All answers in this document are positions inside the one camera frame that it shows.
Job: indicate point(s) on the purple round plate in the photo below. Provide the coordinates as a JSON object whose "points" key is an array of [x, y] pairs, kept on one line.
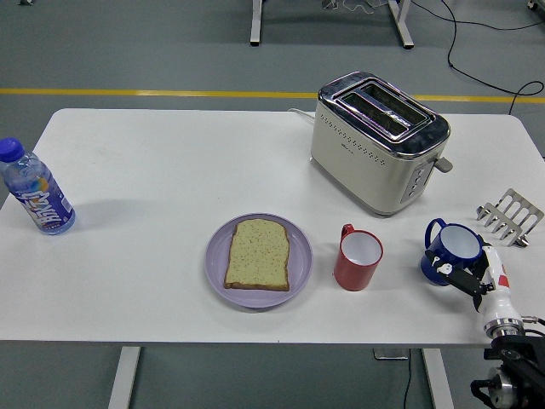
{"points": [[298, 255]]}

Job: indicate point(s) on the blue enamel cup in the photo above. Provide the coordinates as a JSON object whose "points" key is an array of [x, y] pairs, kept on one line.
{"points": [[457, 243]]}

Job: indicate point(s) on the grey bracket under table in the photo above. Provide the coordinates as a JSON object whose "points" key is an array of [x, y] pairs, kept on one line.
{"points": [[389, 354]]}

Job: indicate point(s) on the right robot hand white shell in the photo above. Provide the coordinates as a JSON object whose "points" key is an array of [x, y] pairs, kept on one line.
{"points": [[498, 298]]}

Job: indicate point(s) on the slice of toast bread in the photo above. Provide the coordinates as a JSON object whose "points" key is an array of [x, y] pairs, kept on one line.
{"points": [[257, 255]]}

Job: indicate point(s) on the cream and chrome toaster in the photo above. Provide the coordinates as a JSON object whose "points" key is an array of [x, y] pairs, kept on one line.
{"points": [[362, 166]]}

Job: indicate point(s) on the white background table leg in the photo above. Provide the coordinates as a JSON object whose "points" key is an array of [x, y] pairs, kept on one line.
{"points": [[255, 25], [402, 25]]}

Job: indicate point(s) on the black table control panel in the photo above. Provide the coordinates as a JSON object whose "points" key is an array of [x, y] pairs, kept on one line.
{"points": [[489, 354]]}

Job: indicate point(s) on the yellow floor tape line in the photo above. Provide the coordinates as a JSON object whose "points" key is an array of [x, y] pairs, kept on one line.
{"points": [[127, 92]]}

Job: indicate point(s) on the red enamel cup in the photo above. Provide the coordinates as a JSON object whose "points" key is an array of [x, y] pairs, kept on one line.
{"points": [[351, 274]]}

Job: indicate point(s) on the metal toast rack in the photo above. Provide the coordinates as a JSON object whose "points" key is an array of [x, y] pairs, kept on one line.
{"points": [[511, 197]]}

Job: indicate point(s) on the plastic bottle with blue label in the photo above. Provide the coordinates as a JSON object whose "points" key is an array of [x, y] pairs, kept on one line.
{"points": [[42, 204]]}

